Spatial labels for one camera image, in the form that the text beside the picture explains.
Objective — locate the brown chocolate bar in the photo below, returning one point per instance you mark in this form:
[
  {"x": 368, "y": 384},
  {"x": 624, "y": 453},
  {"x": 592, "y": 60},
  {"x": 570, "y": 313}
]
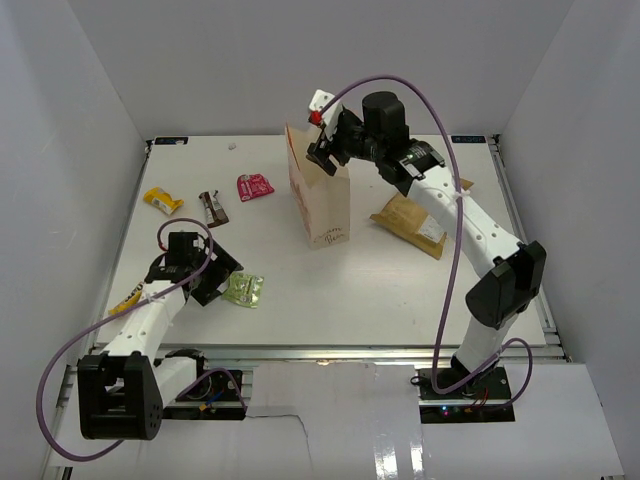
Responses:
[{"x": 214, "y": 212}]

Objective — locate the blue table label left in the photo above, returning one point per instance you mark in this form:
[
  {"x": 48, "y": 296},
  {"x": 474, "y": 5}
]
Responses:
[{"x": 170, "y": 141}]

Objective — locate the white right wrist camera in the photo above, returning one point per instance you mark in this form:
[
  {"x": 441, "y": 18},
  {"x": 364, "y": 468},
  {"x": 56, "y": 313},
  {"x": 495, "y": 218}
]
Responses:
[{"x": 324, "y": 110}]

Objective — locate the beige paper bag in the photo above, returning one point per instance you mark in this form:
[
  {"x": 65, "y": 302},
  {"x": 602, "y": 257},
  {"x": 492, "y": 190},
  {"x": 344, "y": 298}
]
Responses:
[{"x": 323, "y": 201}]

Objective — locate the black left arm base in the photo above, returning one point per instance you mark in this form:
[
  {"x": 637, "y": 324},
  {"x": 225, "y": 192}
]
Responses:
[{"x": 215, "y": 398}]

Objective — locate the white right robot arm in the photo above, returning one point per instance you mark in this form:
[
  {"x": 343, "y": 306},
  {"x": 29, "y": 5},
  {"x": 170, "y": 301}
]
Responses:
[{"x": 509, "y": 271}]

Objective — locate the blue table label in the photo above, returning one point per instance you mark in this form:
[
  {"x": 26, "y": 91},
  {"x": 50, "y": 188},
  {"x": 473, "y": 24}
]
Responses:
[
  {"x": 170, "y": 141},
  {"x": 468, "y": 139}
]

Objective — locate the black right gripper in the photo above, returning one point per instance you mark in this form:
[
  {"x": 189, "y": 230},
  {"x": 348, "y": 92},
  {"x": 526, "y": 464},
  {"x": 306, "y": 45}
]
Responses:
[{"x": 318, "y": 153}]

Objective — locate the blue table label right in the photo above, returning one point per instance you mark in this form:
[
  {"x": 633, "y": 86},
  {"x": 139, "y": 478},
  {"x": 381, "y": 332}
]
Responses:
[{"x": 468, "y": 139}]

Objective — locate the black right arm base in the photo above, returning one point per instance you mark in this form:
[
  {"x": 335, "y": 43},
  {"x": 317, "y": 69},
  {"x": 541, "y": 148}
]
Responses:
[{"x": 481, "y": 402}]

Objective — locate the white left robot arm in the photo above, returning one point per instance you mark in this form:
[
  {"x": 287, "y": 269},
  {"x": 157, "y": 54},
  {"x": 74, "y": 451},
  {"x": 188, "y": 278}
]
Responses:
[{"x": 124, "y": 389}]

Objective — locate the yellow snack packet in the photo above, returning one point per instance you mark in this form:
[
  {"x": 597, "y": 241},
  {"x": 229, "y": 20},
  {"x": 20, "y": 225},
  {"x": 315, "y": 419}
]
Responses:
[{"x": 162, "y": 200}]

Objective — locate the green snack packet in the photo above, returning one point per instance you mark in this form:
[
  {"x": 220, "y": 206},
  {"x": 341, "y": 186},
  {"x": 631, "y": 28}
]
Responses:
[{"x": 244, "y": 289}]

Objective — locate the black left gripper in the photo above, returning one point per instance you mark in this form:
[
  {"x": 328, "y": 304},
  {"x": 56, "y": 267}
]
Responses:
[{"x": 222, "y": 266}]

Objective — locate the yellow candy bar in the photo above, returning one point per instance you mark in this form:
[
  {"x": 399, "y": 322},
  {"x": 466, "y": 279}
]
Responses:
[{"x": 130, "y": 300}]

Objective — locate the red snack packet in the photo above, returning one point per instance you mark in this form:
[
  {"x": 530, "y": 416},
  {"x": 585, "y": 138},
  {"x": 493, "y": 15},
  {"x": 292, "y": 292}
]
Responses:
[{"x": 253, "y": 186}]

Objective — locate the large brown snack bag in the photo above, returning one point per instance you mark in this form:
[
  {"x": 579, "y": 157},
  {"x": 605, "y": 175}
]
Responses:
[{"x": 412, "y": 223}]

